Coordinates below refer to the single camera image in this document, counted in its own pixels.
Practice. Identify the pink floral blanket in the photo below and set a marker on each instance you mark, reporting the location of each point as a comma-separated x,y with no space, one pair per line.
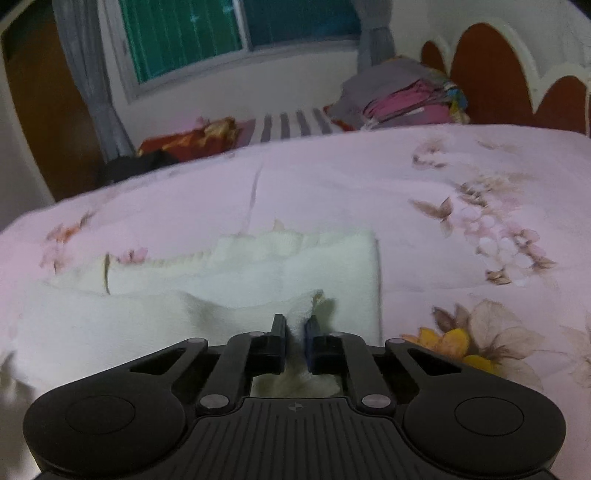
346,184

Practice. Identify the grey white striped cloth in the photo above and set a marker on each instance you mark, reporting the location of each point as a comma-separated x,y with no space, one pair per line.
295,122

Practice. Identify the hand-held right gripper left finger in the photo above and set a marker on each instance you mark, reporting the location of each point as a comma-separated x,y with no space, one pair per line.
281,344

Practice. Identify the stack of folded clothes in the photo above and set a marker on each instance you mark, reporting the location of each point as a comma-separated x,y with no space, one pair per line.
401,99

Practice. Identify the grey curtain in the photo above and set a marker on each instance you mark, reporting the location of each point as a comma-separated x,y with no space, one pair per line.
374,41
92,83

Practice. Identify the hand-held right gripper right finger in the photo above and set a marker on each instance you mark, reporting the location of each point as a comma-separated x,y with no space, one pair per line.
308,345

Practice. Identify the red and white headboard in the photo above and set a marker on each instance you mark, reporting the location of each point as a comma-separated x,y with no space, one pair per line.
489,69

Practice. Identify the white towel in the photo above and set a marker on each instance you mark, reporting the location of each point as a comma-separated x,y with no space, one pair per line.
184,318

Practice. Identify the window with white frame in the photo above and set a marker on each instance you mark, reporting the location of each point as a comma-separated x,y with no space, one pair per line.
184,37

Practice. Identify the red floral cloth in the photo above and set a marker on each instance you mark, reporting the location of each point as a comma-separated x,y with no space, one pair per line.
194,138

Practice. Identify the black cloth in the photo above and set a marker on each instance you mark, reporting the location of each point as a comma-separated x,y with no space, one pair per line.
138,164

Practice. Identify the brown wooden door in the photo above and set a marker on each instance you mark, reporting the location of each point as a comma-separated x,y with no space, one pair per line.
41,115

